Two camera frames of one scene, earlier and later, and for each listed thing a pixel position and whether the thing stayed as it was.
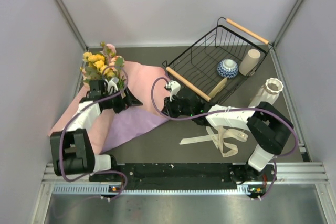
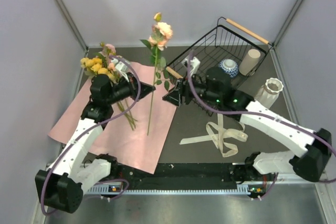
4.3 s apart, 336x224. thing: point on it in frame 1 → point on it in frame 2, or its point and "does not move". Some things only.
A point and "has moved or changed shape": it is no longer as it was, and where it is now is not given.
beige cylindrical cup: [248, 65] does not move
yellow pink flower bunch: [103, 65] has moved or changed shape
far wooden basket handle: [247, 31] does not move
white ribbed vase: [268, 93] does not move
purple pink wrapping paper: [147, 85] has moved or changed shape
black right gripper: [168, 106] → [174, 96]
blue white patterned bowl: [228, 68] does not move
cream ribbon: [228, 150] does not move
